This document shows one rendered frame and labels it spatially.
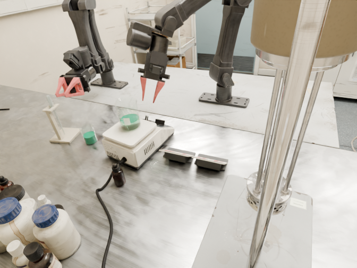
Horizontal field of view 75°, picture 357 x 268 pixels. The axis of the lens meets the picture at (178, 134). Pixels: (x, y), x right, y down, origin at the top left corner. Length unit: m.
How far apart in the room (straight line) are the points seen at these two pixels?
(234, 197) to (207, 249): 0.14
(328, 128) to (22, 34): 2.01
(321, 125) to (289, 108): 0.73
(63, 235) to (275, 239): 0.41
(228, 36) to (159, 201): 0.59
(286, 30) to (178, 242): 0.43
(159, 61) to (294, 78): 0.54
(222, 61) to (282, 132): 0.70
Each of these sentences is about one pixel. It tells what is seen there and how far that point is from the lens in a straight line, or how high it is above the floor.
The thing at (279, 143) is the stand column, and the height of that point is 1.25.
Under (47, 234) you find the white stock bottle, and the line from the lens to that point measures 0.52.
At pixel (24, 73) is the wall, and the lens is 2.17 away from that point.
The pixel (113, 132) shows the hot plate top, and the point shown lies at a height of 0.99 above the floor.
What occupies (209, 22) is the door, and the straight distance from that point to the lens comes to 3.63.
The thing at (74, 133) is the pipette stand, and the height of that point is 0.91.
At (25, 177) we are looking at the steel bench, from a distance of 0.82.
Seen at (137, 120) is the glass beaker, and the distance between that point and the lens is 0.67.
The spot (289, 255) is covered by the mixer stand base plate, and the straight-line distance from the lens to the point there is 0.53.
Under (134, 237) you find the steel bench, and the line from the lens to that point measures 0.55.
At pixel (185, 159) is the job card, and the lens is 0.66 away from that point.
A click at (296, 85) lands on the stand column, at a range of 0.17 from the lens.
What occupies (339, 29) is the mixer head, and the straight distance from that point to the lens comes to 0.24.
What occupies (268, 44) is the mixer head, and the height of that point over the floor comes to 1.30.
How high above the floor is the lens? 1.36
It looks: 36 degrees down
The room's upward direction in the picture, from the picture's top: 5 degrees counter-clockwise
